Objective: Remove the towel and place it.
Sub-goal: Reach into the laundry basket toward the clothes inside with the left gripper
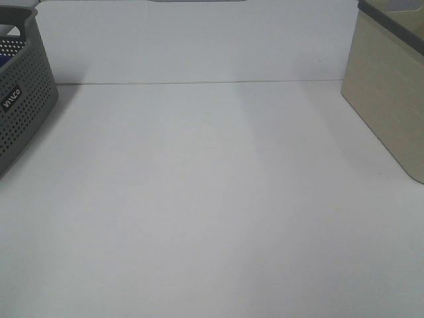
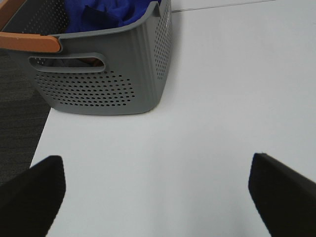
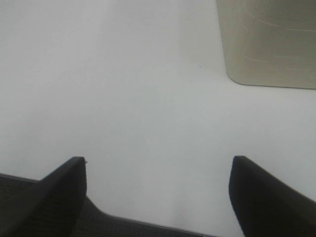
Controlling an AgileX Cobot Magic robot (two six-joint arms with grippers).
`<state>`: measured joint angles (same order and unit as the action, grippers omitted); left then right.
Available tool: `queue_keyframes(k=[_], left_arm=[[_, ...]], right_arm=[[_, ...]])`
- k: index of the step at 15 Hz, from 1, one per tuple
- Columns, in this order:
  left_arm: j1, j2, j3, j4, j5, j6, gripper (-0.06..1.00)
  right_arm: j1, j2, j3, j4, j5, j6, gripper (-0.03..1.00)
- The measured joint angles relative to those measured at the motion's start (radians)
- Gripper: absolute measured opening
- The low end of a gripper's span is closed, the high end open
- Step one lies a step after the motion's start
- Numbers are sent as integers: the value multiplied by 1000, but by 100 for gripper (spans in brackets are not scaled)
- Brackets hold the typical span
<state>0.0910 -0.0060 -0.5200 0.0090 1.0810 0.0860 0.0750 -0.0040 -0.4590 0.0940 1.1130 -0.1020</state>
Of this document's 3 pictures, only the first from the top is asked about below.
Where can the blue towel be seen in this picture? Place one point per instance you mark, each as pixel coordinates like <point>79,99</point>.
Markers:
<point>4,58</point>

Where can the beige storage box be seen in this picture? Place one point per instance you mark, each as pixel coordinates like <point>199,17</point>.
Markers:
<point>383,79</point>

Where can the grey perforated plastic basket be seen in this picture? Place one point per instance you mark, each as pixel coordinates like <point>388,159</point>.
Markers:
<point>28,89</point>

